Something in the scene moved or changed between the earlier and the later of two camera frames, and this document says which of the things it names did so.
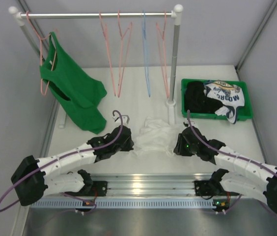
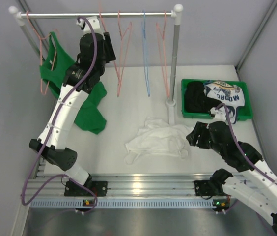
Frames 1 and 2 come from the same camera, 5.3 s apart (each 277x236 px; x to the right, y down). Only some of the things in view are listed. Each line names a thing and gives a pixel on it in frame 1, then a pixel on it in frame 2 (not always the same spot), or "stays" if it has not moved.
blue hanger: x=145 y=56 stays
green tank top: x=76 y=90 stays
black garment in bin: x=196 y=100 stays
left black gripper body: x=126 y=138 → x=109 y=46
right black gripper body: x=184 y=148 → x=205 y=140
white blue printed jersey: x=231 y=95 stays
